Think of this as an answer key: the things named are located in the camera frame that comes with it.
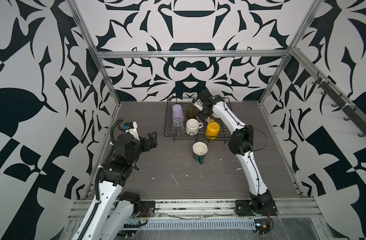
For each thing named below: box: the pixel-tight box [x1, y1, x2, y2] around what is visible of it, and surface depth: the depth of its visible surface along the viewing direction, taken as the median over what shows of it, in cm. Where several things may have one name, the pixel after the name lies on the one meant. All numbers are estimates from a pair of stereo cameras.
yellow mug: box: [205, 119, 221, 140], surface depth 94 cm
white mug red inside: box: [185, 118, 204, 136], surface depth 97 cm
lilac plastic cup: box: [172, 104, 185, 120], surface depth 99 cm
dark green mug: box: [192, 141, 209, 165], surface depth 87 cm
